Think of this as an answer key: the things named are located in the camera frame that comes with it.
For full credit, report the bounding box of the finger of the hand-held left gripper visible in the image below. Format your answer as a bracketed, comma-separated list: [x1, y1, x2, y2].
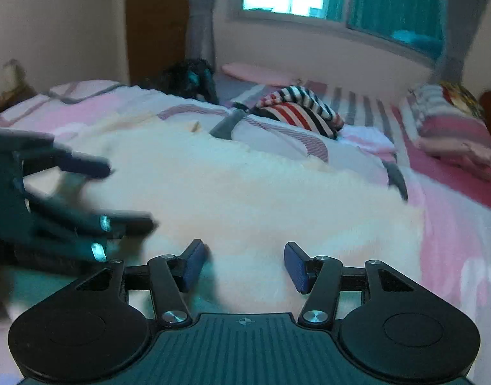
[22, 146, 111, 180]
[26, 198, 158, 261]

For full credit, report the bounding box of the brown wooden door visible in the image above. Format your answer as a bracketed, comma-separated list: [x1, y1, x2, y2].
[125, 0, 190, 87]

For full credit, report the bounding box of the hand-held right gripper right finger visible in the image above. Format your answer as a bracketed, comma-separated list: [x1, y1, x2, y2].
[283, 241, 416, 327]

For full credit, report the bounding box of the striped pink grey pillow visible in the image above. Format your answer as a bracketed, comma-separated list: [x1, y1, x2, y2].
[406, 82, 491, 181]

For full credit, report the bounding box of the pink bolster pillow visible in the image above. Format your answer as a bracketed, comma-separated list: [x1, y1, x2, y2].
[221, 63, 298, 87]

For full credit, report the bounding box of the teal curtain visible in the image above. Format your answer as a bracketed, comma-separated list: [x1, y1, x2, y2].
[326, 0, 444, 59]

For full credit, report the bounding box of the patterned pink blue blanket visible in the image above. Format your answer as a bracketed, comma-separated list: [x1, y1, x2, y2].
[0, 80, 491, 385]

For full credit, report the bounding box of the cream knitted sweater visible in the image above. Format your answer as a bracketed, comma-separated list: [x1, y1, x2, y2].
[57, 116, 426, 313]

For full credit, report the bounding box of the black white red striped cloth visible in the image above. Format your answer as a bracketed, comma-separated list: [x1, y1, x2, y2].
[251, 85, 346, 140]

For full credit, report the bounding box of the wooden nightstand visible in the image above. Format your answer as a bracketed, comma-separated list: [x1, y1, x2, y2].
[0, 86, 39, 119]

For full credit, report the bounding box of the grey curtain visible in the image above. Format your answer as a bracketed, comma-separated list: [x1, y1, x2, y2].
[434, 0, 491, 81]
[185, 0, 218, 77]

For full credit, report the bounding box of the colourful printed cushion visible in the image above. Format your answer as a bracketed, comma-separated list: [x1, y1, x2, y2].
[440, 81, 481, 119]

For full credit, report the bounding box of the pink grey striped bed sheet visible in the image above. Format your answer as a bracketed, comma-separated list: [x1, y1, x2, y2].
[217, 76, 491, 217]

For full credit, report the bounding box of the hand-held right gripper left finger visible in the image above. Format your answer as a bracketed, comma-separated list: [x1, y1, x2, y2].
[75, 238, 210, 327]

